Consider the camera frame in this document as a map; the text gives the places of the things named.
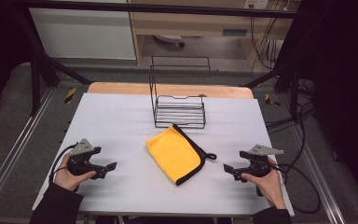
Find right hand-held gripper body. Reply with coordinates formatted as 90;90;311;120
232;144;285;177

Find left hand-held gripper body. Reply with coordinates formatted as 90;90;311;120
66;138;107;179

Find yellow microfiber cloth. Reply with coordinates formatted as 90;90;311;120
145;123;218;187

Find black wire rack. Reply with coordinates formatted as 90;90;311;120
148;55;213;130

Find person's left hand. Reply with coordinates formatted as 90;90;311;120
53;153;98;192

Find person's right hand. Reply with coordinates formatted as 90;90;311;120
240;156;287;210

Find yellow black hazard tape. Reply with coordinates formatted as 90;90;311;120
63;87;77;105
264;92;282;107

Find black metal stand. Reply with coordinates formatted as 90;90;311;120
12;8;92;116
243;18;318;122

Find dark curtain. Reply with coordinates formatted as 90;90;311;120
283;0;358;213
0;0;35;119

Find white cabinet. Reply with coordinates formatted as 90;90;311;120
28;7;137;61

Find office chair base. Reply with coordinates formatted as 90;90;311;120
151;34;186;49

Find wooden desk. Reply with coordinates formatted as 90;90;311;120
127;0;302;68

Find white power strip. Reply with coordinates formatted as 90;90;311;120
243;0;270;10

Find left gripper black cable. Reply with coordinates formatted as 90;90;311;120
48;143;77;185

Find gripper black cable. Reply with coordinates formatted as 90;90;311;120
272;163;322;216
48;143;77;185

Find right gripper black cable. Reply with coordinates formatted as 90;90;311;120
272;163;322;216

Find black floor cables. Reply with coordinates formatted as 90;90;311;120
265;77;318;134

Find aluminium floor rail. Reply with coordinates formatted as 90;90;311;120
0;88;56;213
286;124;347;224

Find hanging cables bundle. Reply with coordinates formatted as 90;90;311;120
249;8;288;71

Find black metal frame bar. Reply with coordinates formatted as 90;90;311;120
12;0;311;20

